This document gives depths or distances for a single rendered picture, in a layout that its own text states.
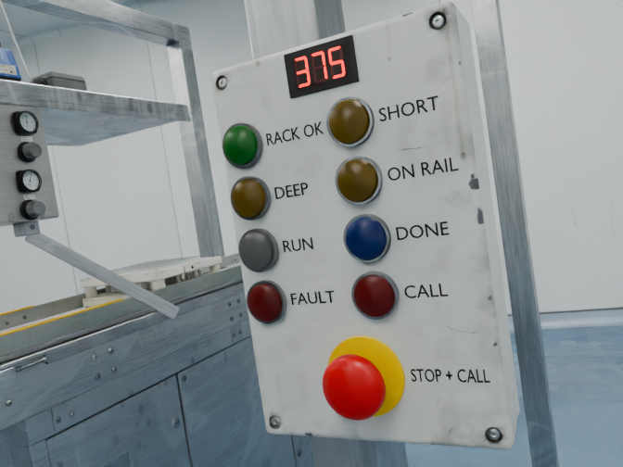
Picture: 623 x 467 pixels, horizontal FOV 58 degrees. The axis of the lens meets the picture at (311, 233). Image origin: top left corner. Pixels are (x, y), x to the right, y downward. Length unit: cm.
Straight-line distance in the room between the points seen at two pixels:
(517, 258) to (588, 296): 262
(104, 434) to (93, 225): 423
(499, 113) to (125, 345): 103
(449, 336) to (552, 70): 376
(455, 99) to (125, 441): 107
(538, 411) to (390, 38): 136
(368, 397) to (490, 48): 127
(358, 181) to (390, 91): 6
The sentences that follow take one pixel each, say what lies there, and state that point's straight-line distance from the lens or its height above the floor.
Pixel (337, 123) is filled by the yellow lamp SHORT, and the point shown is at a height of 110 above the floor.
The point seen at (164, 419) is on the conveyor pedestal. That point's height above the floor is 63.
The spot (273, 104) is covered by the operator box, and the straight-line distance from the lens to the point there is 38.
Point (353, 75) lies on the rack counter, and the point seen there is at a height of 113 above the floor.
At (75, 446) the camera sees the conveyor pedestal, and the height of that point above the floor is 68.
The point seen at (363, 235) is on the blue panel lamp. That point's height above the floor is 103.
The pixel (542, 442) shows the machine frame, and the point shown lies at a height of 36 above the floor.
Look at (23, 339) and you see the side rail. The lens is 104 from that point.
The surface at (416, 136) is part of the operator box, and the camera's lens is 34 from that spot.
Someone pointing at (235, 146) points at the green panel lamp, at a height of 110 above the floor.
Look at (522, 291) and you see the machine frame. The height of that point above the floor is 76.
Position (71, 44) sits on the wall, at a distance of 557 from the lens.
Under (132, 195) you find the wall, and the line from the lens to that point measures 508.
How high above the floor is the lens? 106
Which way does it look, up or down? 3 degrees down
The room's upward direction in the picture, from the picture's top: 9 degrees counter-clockwise
